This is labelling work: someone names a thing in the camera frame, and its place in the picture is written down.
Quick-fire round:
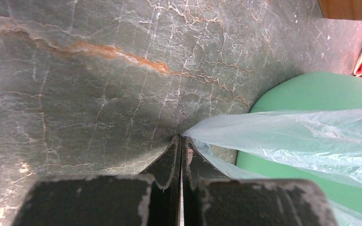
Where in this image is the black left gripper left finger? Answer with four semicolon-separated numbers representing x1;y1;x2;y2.
13;135;181;226

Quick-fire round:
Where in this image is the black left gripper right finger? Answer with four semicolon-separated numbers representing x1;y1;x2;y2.
181;137;337;226

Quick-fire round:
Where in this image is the translucent blue trash bag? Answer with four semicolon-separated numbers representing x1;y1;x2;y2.
184;109;362;226

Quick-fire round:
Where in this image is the green plastic trash bin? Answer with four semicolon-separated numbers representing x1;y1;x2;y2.
236;72;362;214

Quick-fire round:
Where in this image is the orange compartment tray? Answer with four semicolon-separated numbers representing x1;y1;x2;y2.
318;0;362;21

